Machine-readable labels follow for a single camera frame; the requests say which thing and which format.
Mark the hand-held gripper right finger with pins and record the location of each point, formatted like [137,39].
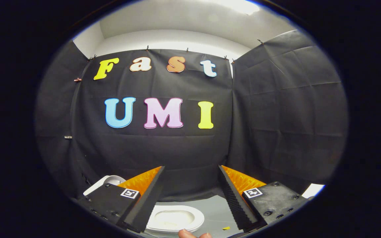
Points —
[236,205]

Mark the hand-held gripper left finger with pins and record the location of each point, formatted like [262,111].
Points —
[144,205]

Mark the white toilet bowl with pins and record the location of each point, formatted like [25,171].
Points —
[174,219]

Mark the black backdrop cloth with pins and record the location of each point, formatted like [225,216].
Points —
[164,152]

